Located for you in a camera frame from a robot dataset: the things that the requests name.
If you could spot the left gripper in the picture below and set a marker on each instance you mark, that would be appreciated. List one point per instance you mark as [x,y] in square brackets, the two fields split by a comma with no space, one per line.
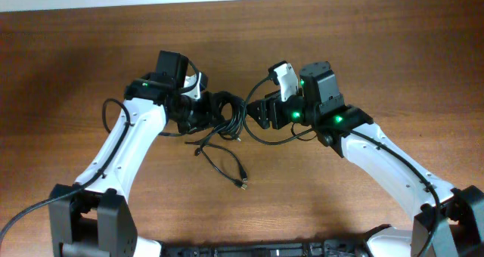
[208,116]

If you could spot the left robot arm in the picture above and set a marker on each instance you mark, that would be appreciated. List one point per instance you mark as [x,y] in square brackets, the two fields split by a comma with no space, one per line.
[91,217]

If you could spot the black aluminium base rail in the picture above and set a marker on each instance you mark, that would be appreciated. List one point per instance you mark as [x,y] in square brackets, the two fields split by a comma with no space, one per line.
[277,248]

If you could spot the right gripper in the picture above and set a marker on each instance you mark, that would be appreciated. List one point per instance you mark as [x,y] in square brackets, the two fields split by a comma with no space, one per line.
[272,100]

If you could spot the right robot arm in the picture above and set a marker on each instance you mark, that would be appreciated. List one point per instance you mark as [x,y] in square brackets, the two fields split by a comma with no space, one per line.
[446,221]

